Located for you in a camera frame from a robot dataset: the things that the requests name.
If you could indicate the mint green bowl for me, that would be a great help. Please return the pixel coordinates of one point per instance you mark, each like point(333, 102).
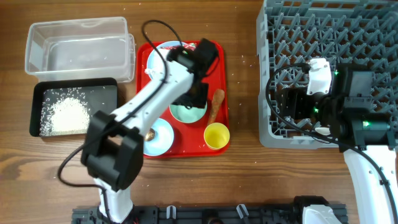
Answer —
point(184, 115)

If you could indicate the grey dishwasher rack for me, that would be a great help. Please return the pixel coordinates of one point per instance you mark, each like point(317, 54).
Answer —
point(290, 32)

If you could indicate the red foil wrapper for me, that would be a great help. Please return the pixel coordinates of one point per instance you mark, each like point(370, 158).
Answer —
point(190, 46)

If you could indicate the brown food scrap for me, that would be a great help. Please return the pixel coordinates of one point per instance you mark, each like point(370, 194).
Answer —
point(150, 135)

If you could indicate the orange carrot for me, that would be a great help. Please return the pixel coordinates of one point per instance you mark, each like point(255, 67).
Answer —
point(216, 102)

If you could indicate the white napkin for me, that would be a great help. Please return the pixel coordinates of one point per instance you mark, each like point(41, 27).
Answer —
point(151, 73)

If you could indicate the red serving tray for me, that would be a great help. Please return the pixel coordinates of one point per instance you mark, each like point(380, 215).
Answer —
point(195, 132)

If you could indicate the yellow plastic cup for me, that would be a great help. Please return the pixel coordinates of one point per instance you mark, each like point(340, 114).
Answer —
point(216, 136)

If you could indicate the clear plastic bin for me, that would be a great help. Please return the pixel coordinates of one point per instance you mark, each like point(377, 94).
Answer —
point(80, 49)

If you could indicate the black tray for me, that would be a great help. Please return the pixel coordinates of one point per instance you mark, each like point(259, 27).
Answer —
point(101, 93)

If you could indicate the white spoon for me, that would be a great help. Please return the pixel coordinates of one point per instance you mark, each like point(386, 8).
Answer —
point(323, 131)

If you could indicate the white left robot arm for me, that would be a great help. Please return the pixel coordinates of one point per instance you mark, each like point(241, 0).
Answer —
point(113, 151)

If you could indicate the light blue bowl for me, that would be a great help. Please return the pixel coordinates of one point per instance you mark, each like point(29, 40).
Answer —
point(163, 139)

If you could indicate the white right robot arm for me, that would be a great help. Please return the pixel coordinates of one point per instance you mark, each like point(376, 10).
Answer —
point(340, 101)

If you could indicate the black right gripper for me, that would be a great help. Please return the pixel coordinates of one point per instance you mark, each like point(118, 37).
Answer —
point(286, 106)

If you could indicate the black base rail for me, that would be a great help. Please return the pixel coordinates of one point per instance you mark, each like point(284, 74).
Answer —
point(303, 209)

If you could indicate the light blue plate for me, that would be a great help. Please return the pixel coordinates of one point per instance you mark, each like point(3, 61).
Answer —
point(155, 62)

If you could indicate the white rice pile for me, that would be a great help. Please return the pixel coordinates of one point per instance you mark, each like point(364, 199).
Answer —
point(64, 111)

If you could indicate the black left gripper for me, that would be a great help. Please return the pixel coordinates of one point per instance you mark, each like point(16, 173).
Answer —
point(200, 101)

